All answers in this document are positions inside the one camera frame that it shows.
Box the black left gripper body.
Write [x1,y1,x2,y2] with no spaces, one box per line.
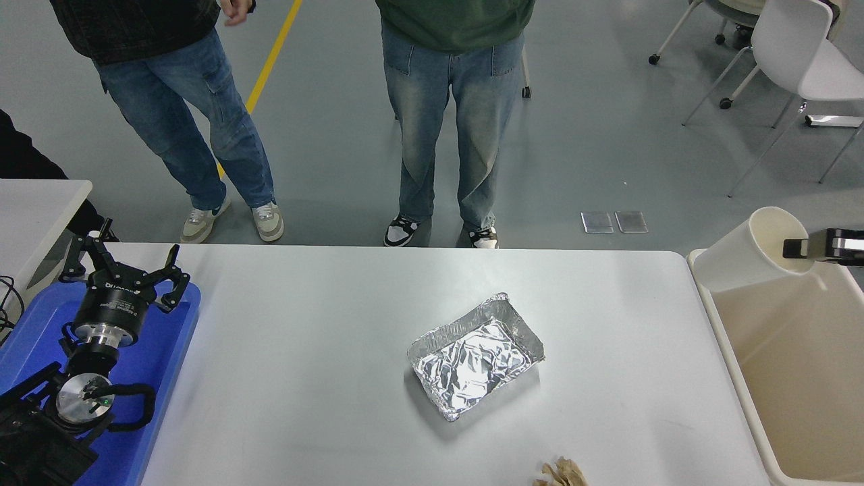
[73,278,159,337]

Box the white paper cup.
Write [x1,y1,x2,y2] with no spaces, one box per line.
[693,206,817,293]

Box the silver foil tray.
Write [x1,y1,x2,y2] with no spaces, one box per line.
[407,292,545,423]

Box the person's left hand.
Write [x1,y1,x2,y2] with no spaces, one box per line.
[217,0,252,28]

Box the white side table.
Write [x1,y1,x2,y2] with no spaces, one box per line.
[0,178,94,304]

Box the blue plastic tray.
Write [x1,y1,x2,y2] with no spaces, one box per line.
[0,280,202,486]

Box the person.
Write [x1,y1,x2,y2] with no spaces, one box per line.
[49,0,285,244]
[0,110,119,242]
[375,0,536,249]

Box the large pale plastic bin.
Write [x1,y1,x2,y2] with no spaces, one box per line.
[686,248,864,486]

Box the white plastic chair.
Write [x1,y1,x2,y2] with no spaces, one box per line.
[682,0,864,198]

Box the crumpled tan paper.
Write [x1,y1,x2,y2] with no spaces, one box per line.
[532,456,588,486]

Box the black cable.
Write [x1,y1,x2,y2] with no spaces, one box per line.
[0,275,26,342]

